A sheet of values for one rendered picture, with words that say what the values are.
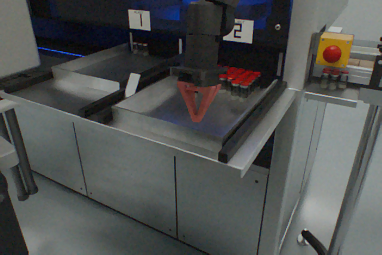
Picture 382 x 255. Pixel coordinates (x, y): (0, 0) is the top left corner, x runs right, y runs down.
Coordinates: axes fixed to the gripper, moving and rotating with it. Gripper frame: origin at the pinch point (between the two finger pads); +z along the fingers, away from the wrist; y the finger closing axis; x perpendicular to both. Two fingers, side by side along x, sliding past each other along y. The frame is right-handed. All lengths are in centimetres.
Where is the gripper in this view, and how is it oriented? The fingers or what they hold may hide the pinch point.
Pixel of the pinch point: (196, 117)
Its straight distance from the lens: 56.4
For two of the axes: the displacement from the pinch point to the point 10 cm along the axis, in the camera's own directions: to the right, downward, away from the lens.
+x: -8.8, -1.8, 4.5
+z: -0.7, 9.6, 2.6
